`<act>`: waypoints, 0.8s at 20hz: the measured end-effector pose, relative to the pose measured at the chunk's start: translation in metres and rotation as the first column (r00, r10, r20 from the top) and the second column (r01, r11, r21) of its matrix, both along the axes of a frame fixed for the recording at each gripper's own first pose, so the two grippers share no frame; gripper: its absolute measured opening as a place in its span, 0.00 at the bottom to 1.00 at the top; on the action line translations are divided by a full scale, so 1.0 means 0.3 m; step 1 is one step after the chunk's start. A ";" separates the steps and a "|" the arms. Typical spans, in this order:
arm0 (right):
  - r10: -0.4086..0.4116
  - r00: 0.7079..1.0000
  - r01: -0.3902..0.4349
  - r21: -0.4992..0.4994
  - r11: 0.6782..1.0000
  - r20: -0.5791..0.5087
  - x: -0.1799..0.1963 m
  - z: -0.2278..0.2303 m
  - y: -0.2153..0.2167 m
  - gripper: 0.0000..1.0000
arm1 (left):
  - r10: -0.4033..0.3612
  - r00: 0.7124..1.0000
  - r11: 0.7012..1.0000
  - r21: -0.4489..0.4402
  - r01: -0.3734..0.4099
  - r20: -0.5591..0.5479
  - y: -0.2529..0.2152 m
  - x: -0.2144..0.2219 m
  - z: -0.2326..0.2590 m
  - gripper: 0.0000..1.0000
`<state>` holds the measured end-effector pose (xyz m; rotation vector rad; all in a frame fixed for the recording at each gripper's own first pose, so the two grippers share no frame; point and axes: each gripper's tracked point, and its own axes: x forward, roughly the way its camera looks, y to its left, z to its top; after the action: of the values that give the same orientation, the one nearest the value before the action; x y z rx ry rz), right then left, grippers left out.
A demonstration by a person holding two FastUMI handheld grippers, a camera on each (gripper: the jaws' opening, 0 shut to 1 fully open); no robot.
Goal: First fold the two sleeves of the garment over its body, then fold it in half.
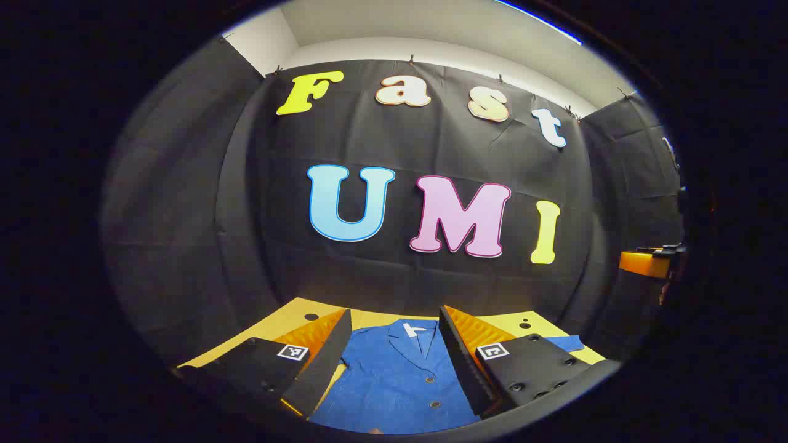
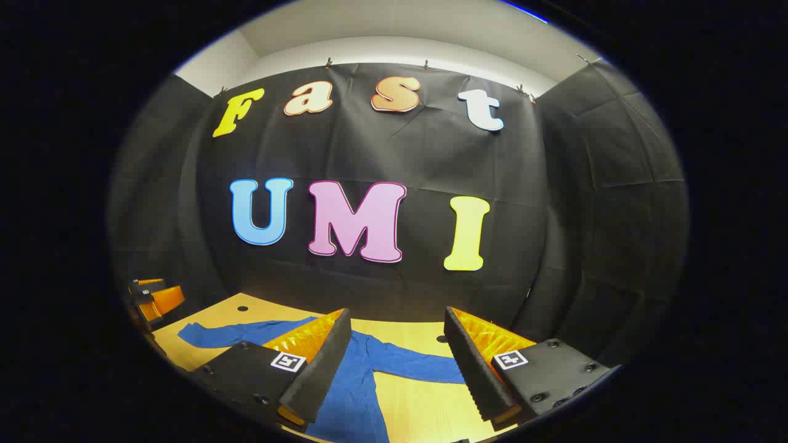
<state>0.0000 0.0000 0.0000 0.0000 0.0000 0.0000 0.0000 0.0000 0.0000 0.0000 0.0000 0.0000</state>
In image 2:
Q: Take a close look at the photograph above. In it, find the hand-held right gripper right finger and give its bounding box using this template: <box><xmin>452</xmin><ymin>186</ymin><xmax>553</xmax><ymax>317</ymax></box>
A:
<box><xmin>443</xmin><ymin>306</ymin><xmax>616</xmax><ymax>431</ymax></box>

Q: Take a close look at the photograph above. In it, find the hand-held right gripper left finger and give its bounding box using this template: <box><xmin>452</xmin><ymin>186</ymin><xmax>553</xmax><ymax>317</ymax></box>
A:
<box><xmin>188</xmin><ymin>308</ymin><xmax>353</xmax><ymax>431</ymax></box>

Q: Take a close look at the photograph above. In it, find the blue button shirt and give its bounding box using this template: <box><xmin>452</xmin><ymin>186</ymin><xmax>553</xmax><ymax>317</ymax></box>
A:
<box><xmin>179</xmin><ymin>317</ymin><xmax>468</xmax><ymax>443</ymax></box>

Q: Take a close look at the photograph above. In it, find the black backdrop cloth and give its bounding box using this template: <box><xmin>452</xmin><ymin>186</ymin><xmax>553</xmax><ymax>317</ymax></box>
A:
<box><xmin>110</xmin><ymin>62</ymin><xmax>689</xmax><ymax>370</ymax></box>

